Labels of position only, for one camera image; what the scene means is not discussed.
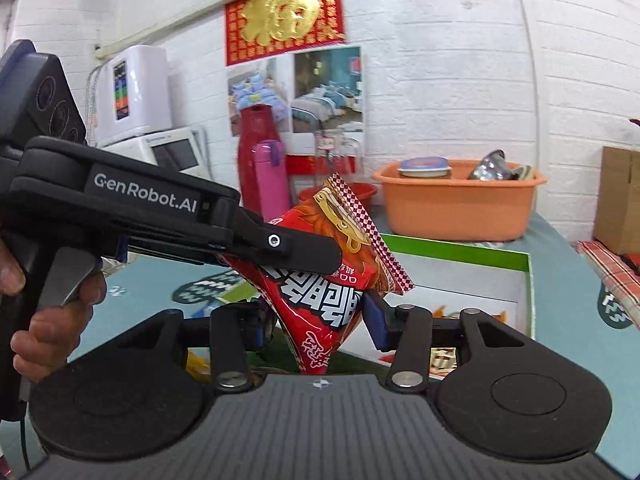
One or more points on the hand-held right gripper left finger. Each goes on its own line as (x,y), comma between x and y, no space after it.
(255,335)

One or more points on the red and gold wall poster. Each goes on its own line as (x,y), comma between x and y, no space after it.
(285,10)

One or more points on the red snack packet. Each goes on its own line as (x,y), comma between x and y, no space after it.
(310,292)

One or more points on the white wall pipe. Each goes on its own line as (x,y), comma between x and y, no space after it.
(165,25)

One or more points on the person's left hand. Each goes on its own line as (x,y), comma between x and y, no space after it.
(50,340)

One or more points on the bedding photo wall poster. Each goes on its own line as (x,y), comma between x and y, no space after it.
(320,90)

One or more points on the brown cardboard box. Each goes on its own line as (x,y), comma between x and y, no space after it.
(620,195)

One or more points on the white water purifier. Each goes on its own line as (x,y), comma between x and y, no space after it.
(140,90)

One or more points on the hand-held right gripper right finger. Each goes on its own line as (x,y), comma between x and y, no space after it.
(382,320)

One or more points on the clear glass jar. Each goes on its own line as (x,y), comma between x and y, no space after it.
(340,152)

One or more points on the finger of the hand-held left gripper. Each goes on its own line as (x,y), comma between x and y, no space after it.
(300,252)

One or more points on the pink bottle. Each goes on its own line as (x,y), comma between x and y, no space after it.
(270,185)

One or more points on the plaid cloth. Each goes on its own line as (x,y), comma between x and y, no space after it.
(610,270)

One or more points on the green woven storage box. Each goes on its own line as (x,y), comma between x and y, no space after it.
(450,280)

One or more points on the orange plastic basin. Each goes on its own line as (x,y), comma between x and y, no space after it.
(450,210)

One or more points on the red plastic basket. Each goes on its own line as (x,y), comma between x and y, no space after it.
(361,193)

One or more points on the round tin with lid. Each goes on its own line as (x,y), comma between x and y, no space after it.
(425,166)

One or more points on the metal bowl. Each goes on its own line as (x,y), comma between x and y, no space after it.
(487,166)

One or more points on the teal printed tablecloth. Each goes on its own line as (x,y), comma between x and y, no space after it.
(142,285)

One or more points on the white appliance with screen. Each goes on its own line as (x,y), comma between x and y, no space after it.
(170,152)

